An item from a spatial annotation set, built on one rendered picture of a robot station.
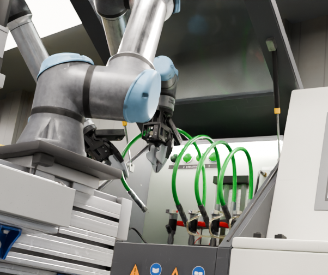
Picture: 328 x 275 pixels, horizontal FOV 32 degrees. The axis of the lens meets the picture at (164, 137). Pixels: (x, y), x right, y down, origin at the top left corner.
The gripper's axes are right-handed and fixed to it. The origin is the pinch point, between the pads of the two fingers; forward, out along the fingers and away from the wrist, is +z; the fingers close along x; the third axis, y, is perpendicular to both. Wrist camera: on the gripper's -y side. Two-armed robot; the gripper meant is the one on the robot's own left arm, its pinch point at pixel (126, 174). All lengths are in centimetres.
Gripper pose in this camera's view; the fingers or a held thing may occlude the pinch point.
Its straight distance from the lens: 197.3
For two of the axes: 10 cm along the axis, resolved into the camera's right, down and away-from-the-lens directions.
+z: 6.1, 7.9, -1.2
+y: -6.9, 4.4, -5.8
